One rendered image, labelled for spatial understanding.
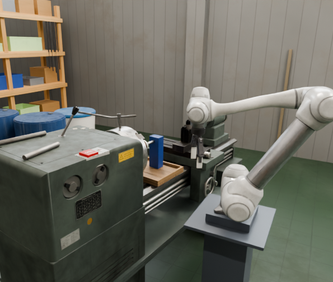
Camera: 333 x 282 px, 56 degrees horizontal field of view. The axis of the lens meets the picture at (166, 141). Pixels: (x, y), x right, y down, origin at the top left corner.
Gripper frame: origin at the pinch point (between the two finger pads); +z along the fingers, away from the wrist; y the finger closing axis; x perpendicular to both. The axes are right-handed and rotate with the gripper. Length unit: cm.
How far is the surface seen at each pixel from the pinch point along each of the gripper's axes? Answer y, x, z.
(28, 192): 41, -78, -7
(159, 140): -40.6, -15.3, 0.6
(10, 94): -397, -220, 33
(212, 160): -43, 24, 18
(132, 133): -15.6, -34.5, -12.3
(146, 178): -21.7, -25.6, 19.9
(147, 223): -26, -25, 56
